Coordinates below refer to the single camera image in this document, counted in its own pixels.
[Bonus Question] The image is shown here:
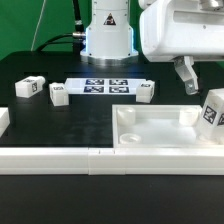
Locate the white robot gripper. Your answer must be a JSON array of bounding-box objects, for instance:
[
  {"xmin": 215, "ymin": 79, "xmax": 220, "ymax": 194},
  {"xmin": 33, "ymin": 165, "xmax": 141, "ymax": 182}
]
[{"xmin": 139, "ymin": 0, "xmax": 224, "ymax": 95}]

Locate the white apriltag base plate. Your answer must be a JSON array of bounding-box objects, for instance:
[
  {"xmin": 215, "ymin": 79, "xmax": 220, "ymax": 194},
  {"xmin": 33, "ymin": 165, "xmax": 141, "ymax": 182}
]
[{"xmin": 65, "ymin": 78, "xmax": 143, "ymax": 95}]

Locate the white front fence wall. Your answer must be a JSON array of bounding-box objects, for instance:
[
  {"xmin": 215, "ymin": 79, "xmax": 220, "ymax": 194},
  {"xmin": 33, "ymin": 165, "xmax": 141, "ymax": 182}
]
[{"xmin": 0, "ymin": 147, "xmax": 224, "ymax": 175}]

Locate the white square table top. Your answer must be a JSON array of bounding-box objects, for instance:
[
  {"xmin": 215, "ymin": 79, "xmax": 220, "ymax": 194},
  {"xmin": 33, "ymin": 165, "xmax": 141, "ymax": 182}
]
[{"xmin": 112, "ymin": 105, "xmax": 224, "ymax": 148}]

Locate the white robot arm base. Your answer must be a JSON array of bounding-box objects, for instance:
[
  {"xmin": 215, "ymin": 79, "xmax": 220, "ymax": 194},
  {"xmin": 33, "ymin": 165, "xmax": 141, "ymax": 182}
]
[{"xmin": 80, "ymin": 0, "xmax": 138, "ymax": 66}]

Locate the white thin cable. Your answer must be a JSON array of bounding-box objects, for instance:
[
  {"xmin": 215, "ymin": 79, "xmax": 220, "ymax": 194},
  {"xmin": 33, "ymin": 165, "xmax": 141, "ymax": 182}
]
[{"xmin": 30, "ymin": 0, "xmax": 48, "ymax": 52}]

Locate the white left fence piece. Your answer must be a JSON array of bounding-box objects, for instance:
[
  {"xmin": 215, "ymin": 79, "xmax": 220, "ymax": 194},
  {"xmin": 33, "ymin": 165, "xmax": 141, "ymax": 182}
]
[{"xmin": 0, "ymin": 107, "xmax": 10, "ymax": 137}]

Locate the black cable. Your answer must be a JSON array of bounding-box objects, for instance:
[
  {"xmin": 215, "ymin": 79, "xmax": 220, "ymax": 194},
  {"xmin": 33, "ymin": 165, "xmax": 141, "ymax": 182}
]
[{"xmin": 35, "ymin": 0, "xmax": 88, "ymax": 53}]

